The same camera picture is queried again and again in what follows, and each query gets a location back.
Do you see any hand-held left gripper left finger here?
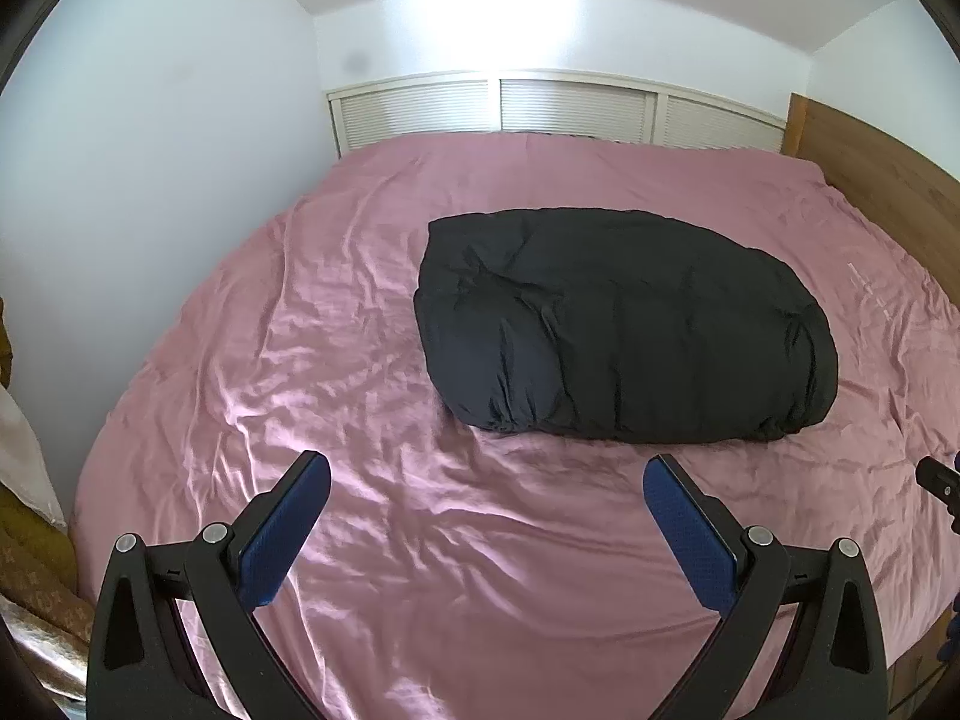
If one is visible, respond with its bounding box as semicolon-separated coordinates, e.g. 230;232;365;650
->
86;450;332;720

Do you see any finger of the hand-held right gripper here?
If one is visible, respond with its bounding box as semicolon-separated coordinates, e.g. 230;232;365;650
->
915;456;960;533

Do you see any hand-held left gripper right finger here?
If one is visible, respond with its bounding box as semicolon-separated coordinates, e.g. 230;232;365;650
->
643;454;890;720

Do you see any black puffer coat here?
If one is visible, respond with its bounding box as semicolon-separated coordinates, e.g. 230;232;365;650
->
412;206;839;445

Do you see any pink bed duvet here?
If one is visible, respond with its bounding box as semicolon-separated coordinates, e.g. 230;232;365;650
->
67;131;960;720

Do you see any mustard patterned blanket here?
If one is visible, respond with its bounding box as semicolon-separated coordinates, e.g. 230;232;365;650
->
0;296;95;646

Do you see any white cloth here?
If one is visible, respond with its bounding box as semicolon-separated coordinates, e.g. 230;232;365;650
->
0;386;68;527

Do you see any wooden headboard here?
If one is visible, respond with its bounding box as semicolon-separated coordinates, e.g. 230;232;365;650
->
782;92;960;256

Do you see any white louvred cabinet door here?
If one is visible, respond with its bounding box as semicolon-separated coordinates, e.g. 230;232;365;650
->
499;75;661;147
326;79;497;160
664;94;786;155

